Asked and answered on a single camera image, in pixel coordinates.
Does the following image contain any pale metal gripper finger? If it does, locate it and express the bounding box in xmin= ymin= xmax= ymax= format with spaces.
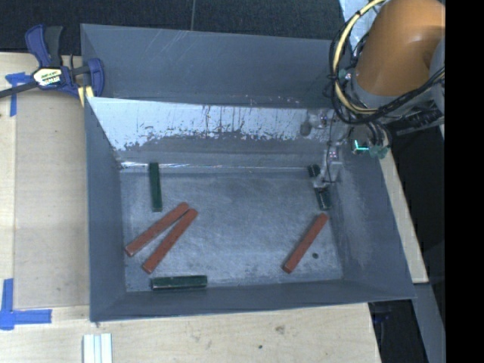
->
xmin=313 ymin=147 xmax=344 ymax=189
xmin=300 ymin=110 xmax=335 ymax=136

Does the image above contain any red-brown flat block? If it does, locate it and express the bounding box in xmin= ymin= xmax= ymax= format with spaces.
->
xmin=141 ymin=208 xmax=200 ymax=275
xmin=124 ymin=201 xmax=191 ymax=258
xmin=281 ymin=212 xmax=330 ymax=275

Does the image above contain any grey metal bin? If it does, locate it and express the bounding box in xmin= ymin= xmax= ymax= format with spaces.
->
xmin=79 ymin=23 xmax=417 ymax=323

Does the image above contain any dark green flat block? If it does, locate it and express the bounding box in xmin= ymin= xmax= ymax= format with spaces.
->
xmin=306 ymin=163 xmax=333 ymax=212
xmin=147 ymin=161 xmax=164 ymax=213
xmin=150 ymin=275 xmax=209 ymax=291

